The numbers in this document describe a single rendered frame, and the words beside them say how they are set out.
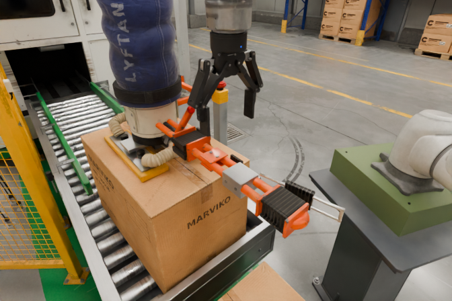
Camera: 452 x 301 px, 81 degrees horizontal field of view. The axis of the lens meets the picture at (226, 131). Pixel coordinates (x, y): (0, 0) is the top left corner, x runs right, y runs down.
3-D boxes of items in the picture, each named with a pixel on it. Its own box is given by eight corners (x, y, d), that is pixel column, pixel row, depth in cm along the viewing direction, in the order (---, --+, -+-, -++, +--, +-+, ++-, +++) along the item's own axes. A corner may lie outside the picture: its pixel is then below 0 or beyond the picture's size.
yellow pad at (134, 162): (104, 140, 106) (101, 130, 103) (128, 132, 111) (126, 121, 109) (142, 183, 83) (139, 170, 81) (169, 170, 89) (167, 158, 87)
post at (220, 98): (214, 218, 193) (211, 89, 143) (222, 213, 197) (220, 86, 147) (220, 223, 188) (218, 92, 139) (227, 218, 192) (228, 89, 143)
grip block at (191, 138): (171, 150, 81) (169, 134, 78) (197, 140, 87) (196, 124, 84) (186, 163, 76) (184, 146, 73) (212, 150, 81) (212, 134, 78)
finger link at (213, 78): (233, 64, 54) (229, 60, 53) (206, 111, 54) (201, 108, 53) (221, 60, 57) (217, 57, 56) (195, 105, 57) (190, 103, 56)
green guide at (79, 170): (29, 103, 237) (25, 94, 233) (42, 100, 243) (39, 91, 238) (72, 203, 130) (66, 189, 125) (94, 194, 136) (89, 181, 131)
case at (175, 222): (101, 205, 130) (79, 136, 110) (171, 170, 153) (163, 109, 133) (167, 299, 91) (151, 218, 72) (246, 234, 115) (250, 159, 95)
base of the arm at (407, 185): (397, 156, 114) (402, 145, 111) (444, 191, 95) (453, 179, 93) (362, 159, 109) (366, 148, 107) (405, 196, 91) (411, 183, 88)
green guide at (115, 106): (91, 89, 267) (89, 81, 262) (101, 87, 272) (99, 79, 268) (168, 162, 159) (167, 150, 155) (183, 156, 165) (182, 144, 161)
